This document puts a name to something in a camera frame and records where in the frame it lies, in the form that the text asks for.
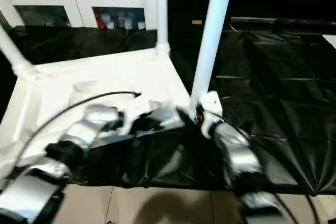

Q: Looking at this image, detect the white plastic table top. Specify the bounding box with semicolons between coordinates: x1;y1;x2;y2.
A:
0;45;195;180

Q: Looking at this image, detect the white plastic table leg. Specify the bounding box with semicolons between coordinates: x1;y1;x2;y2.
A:
0;23;39;78
190;0;237;116
155;0;171;55

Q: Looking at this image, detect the black cloth mat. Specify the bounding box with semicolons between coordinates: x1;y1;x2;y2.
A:
0;16;336;196

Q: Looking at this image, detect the white flat board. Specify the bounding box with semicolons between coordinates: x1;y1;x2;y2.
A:
321;34;336;48

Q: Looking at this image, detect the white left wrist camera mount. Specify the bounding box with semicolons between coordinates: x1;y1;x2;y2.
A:
119;96;151;135

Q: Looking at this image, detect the dark metal rail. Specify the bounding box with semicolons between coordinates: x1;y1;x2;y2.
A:
230;16;336;30

